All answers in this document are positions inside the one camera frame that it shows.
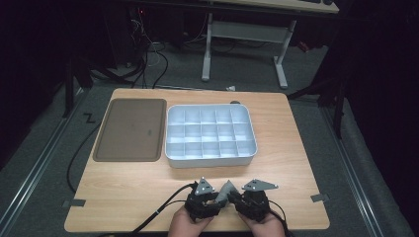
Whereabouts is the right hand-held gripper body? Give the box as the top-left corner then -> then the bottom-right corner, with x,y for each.
231,178 -> 280,223

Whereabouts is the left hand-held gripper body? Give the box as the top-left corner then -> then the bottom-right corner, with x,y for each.
183,176 -> 222,223

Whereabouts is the grey sock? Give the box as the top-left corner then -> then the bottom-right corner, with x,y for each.
214,179 -> 239,203

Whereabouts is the person's right hand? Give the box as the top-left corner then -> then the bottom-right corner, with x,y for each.
238,208 -> 287,237

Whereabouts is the person's left hand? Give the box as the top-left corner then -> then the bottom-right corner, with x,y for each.
167,204 -> 215,237

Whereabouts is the white divided storage box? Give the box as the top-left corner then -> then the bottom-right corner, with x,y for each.
164,103 -> 259,169

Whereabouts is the grey tape strip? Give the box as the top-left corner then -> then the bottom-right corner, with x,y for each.
61,197 -> 87,208
310,193 -> 331,203

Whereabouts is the brown flat tray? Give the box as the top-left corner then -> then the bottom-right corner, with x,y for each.
92,97 -> 168,163

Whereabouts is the black metal stand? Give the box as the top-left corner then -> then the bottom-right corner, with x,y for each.
61,53 -> 95,119
286,63 -> 349,140

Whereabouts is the white-legged wooden desk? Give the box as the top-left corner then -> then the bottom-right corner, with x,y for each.
200,0 -> 341,90

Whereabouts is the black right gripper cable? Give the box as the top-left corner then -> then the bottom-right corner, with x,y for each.
268,199 -> 294,237

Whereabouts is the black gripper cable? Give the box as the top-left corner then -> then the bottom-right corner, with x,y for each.
268,199 -> 294,237
130,183 -> 196,237

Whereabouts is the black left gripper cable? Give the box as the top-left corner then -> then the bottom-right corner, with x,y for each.
130,183 -> 196,237

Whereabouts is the metal floor rail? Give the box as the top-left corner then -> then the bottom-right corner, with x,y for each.
0,88 -> 87,233
319,104 -> 387,237

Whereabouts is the black floor cable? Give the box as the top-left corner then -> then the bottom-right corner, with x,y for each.
66,120 -> 104,195

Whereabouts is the bundle of black cables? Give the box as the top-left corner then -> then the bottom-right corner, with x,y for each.
126,18 -> 170,90

